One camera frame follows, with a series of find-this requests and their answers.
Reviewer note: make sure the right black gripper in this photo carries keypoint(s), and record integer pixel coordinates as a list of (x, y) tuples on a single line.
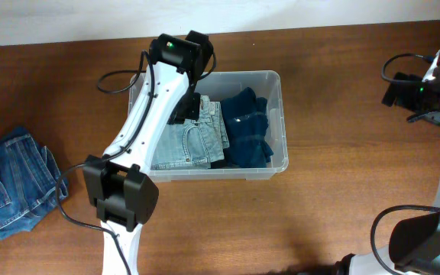
[(405, 95)]

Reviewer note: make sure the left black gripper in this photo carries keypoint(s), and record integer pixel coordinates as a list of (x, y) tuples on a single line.
[(186, 111)]

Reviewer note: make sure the light blue jeans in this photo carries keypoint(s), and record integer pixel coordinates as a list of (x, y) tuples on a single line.
[(195, 144)]

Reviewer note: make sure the teal blue taped cloth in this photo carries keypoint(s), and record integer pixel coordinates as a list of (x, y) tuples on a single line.
[(246, 124)]

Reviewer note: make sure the dark blue jeans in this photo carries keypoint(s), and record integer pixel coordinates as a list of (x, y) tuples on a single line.
[(28, 175)]

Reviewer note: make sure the black taped cloth bundle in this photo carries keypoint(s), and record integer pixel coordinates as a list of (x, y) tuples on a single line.
[(223, 164)]

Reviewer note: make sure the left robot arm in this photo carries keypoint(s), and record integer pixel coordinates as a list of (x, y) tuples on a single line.
[(118, 182)]

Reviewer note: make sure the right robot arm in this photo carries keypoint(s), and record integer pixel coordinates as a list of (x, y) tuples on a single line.
[(414, 245)]

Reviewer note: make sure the clear plastic storage bin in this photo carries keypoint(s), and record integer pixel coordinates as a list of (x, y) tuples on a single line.
[(222, 85)]

